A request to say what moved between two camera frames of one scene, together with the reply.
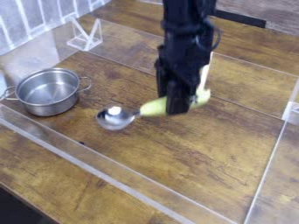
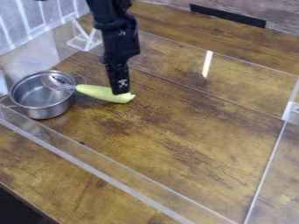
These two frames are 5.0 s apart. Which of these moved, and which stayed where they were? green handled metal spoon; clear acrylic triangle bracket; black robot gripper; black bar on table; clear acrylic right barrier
Moved: black robot gripper; green handled metal spoon
Stayed: clear acrylic triangle bracket; clear acrylic right barrier; black bar on table
